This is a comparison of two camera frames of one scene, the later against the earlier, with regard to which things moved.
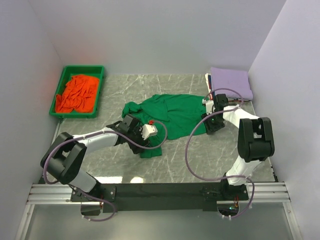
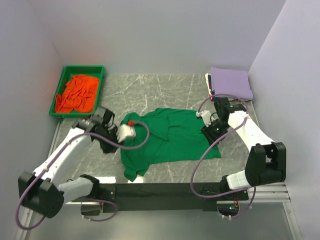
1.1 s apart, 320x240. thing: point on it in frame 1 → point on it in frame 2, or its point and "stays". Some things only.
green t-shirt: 167,116 → 176,136
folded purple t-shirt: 236,80 stays
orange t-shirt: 79,94 stays
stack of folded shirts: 209,83 stays
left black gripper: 135,148 → 108,148
